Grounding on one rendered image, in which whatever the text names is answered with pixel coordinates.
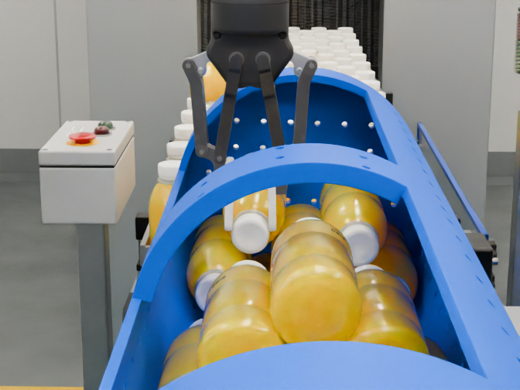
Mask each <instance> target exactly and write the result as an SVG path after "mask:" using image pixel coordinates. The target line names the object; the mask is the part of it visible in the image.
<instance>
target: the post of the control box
mask: <svg viewBox="0 0 520 390"><path fill-rule="evenodd" d="M76 227H77V260H78V279H79V296H80V329H81V347H82V365H83V382H84V390H98V389H99V387H100V384H101V381H102V378H103V376H104V373H105V370H106V368H107V366H108V362H109V359H110V357H111V353H112V351H113V335H112V314H111V273H110V251H109V230H108V224H76Z"/></svg>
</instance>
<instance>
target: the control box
mask: <svg viewBox="0 0 520 390"><path fill-rule="evenodd" d="M99 122H100V121H66V122H65V123H64V125H63V126H62V127H61V128H60V129H59V130H58V131H57V132H56V133H55V135H54V136H53V137H52V138H51V139H50V140H49V141H48V142H47V143H46V144H45V145H44V146H43V147H42V148H41V150H39V164H40V168H39V178H40V193H41V208H42V222H43V223H44V224H117V223H118V219H119V218H120V216H121V213H122V211H123V210H124V208H125V205H126V204H127V202H128V199H129V197H130V196H131V194H132V191H133V190H134V188H135V142H134V137H133V134H134V122H133V121H111V122H112V123H113V128H110V129H109V130H110V133H108V134H105V135H97V134H95V135H96V138H95V139H92V140H90V143H87V144H76V143H75V140H71V139H69V136H68V135H70V134H71V132H72V133H76V132H91V133H94V129H95V128H96V127H97V126H98V123H99ZM76 127H79V128H80V129H79V128H76ZM81 127H82V128H81ZM74 129H76V130H74ZM79 130H80V131H79ZM67 136H68V137H67Z"/></svg>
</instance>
